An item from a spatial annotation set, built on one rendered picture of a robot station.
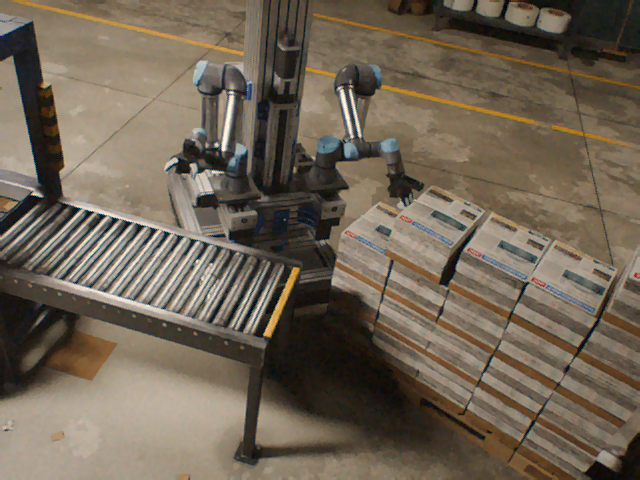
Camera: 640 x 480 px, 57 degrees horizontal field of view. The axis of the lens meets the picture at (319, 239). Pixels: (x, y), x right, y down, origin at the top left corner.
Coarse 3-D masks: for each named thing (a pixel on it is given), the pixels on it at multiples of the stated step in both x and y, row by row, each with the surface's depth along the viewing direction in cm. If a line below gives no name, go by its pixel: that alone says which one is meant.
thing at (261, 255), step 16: (48, 192) 282; (64, 208) 280; (80, 208) 277; (96, 208) 278; (112, 224) 278; (128, 224) 275; (144, 224) 274; (160, 224) 275; (192, 240) 271; (208, 240) 271; (224, 240) 273; (256, 256) 267; (272, 256) 268; (288, 272) 268
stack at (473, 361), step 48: (384, 240) 284; (336, 288) 305; (432, 288) 268; (336, 336) 325; (384, 336) 301; (432, 336) 281; (480, 336) 265; (528, 336) 250; (384, 384) 319; (432, 384) 298; (528, 384) 262; (480, 432) 293
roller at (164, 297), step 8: (192, 248) 266; (200, 248) 267; (192, 256) 262; (184, 264) 257; (192, 264) 260; (176, 272) 252; (184, 272) 254; (176, 280) 249; (168, 288) 244; (176, 288) 248; (160, 296) 240; (168, 296) 242; (152, 304) 237; (160, 304) 237
